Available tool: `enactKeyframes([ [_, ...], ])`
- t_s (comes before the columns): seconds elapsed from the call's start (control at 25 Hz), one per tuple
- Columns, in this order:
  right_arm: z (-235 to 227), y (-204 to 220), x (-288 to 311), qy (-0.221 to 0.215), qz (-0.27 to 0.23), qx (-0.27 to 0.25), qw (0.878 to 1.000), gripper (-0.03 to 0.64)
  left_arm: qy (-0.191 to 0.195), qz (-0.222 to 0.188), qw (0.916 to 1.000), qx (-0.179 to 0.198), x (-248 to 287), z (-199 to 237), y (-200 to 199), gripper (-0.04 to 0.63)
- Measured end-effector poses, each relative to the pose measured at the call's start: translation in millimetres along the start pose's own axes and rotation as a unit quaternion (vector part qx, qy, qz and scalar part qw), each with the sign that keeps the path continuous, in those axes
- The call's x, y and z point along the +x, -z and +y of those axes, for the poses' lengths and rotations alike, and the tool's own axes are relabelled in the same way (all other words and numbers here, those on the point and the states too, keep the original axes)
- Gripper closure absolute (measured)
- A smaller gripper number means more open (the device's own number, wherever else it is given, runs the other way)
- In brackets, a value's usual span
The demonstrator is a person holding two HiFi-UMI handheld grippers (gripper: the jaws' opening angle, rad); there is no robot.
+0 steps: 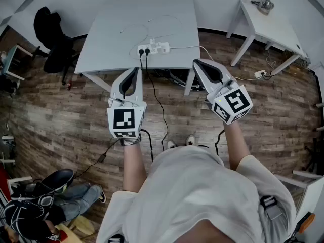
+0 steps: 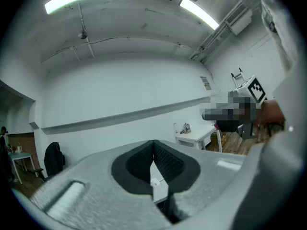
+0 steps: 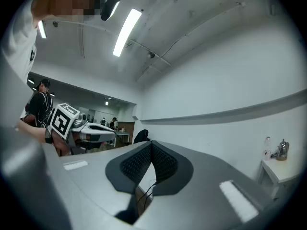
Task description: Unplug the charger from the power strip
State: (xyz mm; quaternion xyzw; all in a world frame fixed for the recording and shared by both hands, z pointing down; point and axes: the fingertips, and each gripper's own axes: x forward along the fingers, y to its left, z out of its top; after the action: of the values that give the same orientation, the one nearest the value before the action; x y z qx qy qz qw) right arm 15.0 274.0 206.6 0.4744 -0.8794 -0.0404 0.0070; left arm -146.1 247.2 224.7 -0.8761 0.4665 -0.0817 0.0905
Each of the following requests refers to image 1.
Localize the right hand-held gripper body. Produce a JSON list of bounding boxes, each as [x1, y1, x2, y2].
[[206, 78, 254, 126]]

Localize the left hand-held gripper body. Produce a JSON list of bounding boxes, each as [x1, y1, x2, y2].
[[107, 97, 148, 139]]

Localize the white power strip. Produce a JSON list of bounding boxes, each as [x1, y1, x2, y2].
[[137, 43, 171, 56]]

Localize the person's left forearm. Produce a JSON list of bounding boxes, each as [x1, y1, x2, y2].
[[121, 138, 148, 193]]

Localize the person's right forearm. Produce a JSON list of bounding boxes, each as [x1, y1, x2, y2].
[[222, 121, 252, 172]]

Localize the patterned wristband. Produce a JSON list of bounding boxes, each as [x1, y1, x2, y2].
[[120, 134, 142, 147]]

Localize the white side table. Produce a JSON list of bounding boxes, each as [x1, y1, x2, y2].
[[225, 0, 308, 76]]

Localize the black office chair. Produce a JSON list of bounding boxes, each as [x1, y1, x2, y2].
[[33, 6, 79, 86]]

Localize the black tripod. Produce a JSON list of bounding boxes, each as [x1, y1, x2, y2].
[[303, 135, 324, 175]]

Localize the person's white shirt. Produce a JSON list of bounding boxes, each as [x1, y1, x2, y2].
[[96, 145, 297, 243]]

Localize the pale desk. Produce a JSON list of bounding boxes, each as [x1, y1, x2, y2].
[[2, 44, 35, 82]]

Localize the round wooden stool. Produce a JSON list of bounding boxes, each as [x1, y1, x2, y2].
[[54, 222, 77, 243], [72, 215, 96, 235]]

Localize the white shelf unit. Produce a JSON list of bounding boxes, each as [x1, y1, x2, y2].
[[274, 169, 324, 228]]

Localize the tangled black cables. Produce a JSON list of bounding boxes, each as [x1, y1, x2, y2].
[[153, 69, 206, 91]]

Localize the white power cord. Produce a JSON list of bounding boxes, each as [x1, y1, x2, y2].
[[169, 45, 256, 82]]

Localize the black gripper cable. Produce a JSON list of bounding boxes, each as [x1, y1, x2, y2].
[[140, 128, 154, 163], [214, 129, 226, 157]]

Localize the black power cable with brick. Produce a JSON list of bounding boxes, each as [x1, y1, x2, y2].
[[73, 48, 145, 179]]

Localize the grey waist strap black buckle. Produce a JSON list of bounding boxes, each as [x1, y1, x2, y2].
[[259, 194, 284, 221]]

